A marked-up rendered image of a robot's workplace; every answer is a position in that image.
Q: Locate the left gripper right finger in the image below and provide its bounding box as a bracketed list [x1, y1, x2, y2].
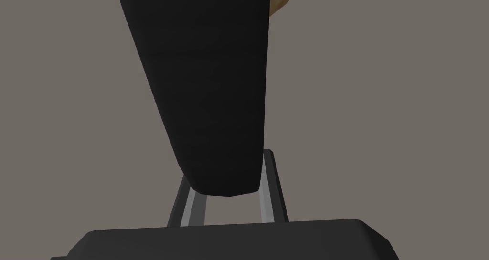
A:
[259, 149, 290, 223]

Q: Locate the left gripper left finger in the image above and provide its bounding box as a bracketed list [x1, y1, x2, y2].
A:
[167, 175, 208, 228]

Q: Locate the black tapered object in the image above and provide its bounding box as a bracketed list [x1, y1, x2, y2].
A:
[114, 0, 271, 197]

